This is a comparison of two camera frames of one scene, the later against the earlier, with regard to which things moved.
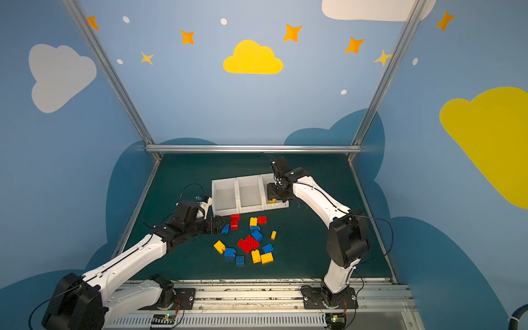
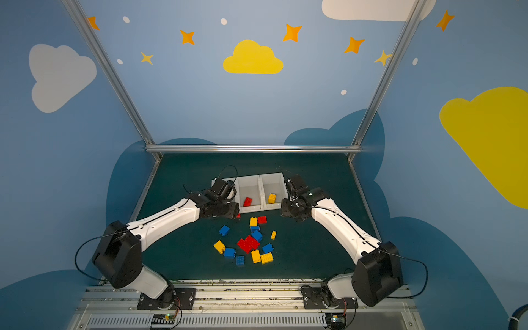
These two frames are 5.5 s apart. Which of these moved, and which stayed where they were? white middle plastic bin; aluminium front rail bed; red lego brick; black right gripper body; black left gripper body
Moved: black right gripper body; red lego brick; black left gripper body
Stayed: white middle plastic bin; aluminium front rail bed
